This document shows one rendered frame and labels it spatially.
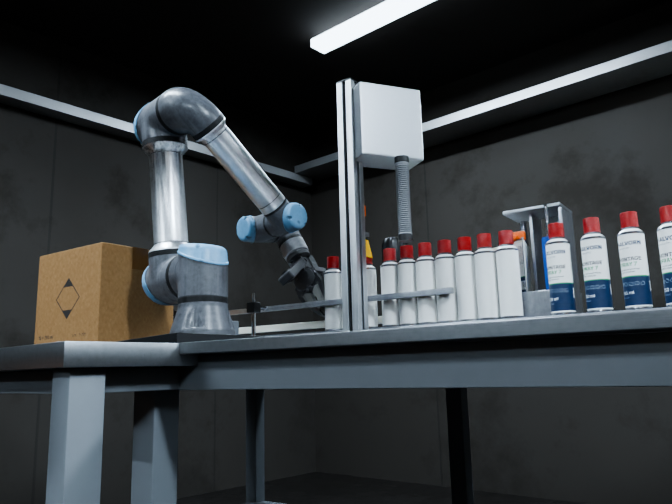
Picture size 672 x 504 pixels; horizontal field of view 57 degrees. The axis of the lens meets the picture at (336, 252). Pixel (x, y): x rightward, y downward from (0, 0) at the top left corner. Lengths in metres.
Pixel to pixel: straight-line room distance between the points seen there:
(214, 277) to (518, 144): 3.14
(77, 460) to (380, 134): 0.97
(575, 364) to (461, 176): 3.72
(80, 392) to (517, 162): 3.60
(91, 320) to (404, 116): 0.95
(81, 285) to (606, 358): 1.35
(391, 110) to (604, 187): 2.59
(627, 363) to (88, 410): 0.77
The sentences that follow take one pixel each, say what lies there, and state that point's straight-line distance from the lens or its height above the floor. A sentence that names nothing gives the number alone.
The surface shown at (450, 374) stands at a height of 0.77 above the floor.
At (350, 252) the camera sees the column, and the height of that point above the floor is 1.05.
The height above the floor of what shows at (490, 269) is 1.00.
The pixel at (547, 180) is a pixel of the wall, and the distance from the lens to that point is 4.18.
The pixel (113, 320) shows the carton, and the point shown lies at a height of 0.92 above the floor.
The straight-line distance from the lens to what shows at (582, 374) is 0.81.
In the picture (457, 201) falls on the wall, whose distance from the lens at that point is 4.45.
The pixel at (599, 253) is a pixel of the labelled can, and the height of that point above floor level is 1.00.
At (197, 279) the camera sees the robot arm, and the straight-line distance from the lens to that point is 1.46.
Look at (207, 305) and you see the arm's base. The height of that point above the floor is 0.93.
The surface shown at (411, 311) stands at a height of 0.91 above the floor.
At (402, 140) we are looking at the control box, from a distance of 1.57.
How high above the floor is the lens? 0.77
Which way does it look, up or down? 11 degrees up
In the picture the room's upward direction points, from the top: 2 degrees counter-clockwise
